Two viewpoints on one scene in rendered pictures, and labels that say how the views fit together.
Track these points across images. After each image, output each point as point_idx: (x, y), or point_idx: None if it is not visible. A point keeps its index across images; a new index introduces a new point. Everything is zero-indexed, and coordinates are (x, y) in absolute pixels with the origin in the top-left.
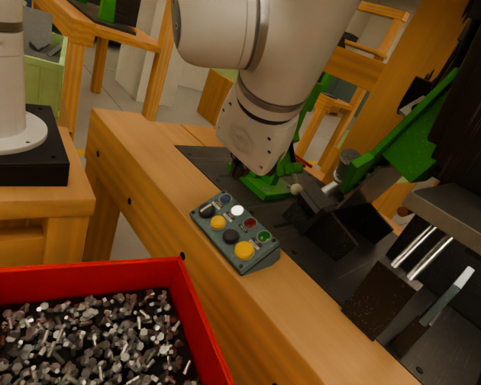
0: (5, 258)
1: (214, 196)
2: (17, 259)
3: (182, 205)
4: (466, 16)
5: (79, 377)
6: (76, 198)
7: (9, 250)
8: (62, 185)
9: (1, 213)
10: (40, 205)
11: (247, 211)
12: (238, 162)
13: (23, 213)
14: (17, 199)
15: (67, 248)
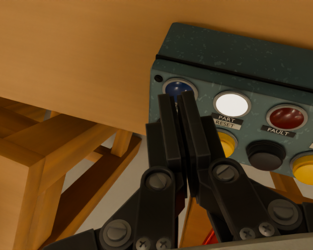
0: (55, 196)
1: (152, 96)
2: (58, 185)
3: (116, 112)
4: None
5: None
6: (23, 189)
7: (50, 198)
8: None
9: (22, 246)
10: (23, 220)
11: (258, 94)
12: (184, 194)
13: (27, 228)
14: (11, 244)
15: (68, 156)
